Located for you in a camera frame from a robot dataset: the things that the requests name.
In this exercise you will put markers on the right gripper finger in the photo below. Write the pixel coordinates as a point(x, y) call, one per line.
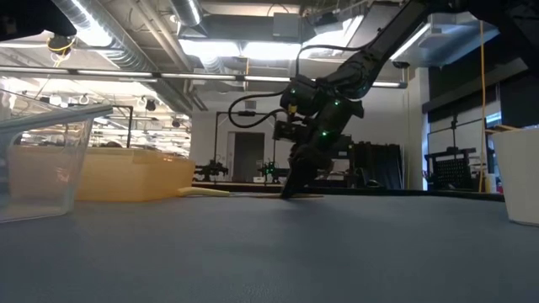
point(326, 160)
point(301, 172)

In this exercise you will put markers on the gold knife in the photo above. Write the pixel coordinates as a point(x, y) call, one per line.
point(507, 127)

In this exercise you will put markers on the other station robot arm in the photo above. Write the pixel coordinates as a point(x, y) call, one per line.
point(210, 170)
point(273, 171)

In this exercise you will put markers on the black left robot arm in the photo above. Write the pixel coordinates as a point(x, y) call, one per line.
point(29, 17)

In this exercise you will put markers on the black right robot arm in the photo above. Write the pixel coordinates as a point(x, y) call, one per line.
point(379, 46)

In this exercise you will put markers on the dark storage shelf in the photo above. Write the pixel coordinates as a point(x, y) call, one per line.
point(343, 160)

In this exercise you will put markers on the yellow tape tag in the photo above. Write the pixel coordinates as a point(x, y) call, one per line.
point(292, 108)

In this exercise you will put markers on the black curtain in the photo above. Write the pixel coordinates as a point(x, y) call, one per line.
point(377, 164)

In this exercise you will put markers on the grey ceiling box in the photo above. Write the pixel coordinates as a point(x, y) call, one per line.
point(286, 25)

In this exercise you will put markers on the black perforated cart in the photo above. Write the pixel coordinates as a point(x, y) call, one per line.
point(452, 172)

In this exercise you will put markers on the black stand pole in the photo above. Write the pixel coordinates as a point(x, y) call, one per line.
point(454, 130)

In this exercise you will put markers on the long ceiling light bar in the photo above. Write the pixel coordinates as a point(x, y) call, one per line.
point(189, 76)

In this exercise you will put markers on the black ceiling spotlight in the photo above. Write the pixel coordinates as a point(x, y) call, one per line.
point(151, 105)

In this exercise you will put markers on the white bottle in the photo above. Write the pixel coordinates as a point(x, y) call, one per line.
point(490, 184)

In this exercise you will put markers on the orange translucent plastic bin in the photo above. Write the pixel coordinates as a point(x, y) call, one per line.
point(135, 177)

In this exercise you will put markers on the blue-grey table mat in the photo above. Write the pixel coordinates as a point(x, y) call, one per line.
point(168, 273)

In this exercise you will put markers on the white cup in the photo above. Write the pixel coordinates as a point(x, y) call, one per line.
point(520, 181)

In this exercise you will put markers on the clear plastic bin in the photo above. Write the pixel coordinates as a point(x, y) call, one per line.
point(25, 210)

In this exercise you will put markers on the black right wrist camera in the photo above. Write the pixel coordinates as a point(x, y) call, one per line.
point(290, 131)

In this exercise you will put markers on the black aluminium table frame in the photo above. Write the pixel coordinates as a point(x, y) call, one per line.
point(379, 191)

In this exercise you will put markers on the black gantry frame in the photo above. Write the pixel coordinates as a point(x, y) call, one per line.
point(131, 126)
point(217, 147)

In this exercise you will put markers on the ceiling security camera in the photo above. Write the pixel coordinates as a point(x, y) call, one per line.
point(400, 65)

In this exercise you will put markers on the rectangular grey ceiling duct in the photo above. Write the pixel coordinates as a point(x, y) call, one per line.
point(442, 42)

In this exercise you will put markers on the round silver duct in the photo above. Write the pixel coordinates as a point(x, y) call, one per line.
point(187, 10)

